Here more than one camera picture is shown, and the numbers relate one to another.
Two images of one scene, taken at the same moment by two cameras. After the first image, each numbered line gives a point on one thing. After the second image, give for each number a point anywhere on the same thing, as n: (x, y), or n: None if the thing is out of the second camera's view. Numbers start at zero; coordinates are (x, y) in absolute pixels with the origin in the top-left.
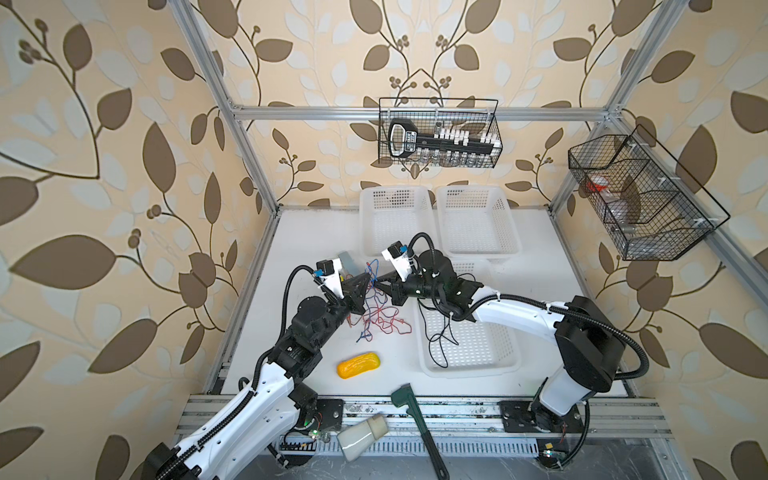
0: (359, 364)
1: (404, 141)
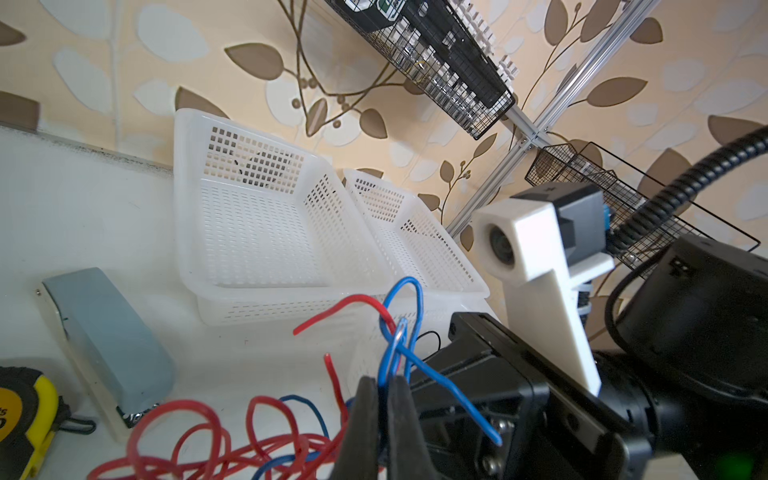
0: None
1: (504, 64)
